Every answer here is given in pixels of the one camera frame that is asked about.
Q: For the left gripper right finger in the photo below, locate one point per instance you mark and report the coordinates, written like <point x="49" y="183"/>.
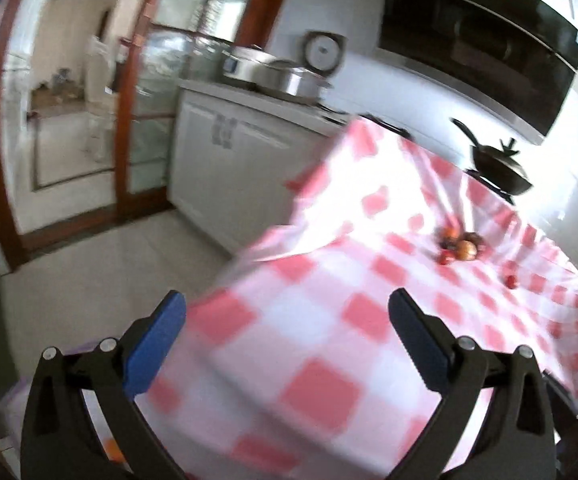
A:
<point x="516" y="437"/>

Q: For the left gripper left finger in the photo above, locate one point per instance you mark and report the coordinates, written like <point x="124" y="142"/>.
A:
<point x="119" y="369"/>

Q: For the small red tomato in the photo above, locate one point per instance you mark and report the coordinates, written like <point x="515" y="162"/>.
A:
<point x="511" y="281"/>

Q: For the yellow striped melon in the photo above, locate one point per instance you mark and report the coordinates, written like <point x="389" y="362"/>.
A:
<point x="465" y="250"/>

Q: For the red apple with stem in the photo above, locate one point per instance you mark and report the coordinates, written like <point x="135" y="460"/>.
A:
<point x="476" y="240"/>

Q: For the orange mandarin back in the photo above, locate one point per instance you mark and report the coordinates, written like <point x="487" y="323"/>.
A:
<point x="451" y="233"/>

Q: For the orange mandarin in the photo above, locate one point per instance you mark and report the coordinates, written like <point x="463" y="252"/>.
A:
<point x="451" y="233"/>
<point x="113" y="451"/>

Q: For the dark passion fruit back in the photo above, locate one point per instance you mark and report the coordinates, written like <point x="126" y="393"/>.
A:
<point x="448" y="243"/>

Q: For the white kitchen cabinet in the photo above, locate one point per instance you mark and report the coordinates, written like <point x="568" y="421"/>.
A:
<point x="235" y="155"/>

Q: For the red white checkered tablecloth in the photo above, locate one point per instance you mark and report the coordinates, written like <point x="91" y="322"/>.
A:
<point x="290" y="368"/>

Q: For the black wok with lid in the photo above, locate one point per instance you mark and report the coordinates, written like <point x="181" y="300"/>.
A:
<point x="497" y="165"/>

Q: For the wooden glass door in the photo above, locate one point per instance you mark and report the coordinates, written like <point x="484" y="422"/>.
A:
<point x="119" y="100"/>

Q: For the white chair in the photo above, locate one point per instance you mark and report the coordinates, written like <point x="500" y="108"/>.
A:
<point x="100" y="100"/>

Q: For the black range hood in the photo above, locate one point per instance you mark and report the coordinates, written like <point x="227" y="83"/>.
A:
<point x="516" y="58"/>

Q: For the white electric cooker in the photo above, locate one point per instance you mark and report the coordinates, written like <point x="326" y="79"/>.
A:
<point x="241" y="65"/>

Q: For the steel pot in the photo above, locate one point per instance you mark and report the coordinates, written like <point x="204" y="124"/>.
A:
<point x="291" y="82"/>

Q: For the white rice cooker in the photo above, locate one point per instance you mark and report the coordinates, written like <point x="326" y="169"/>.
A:
<point x="322" y="52"/>

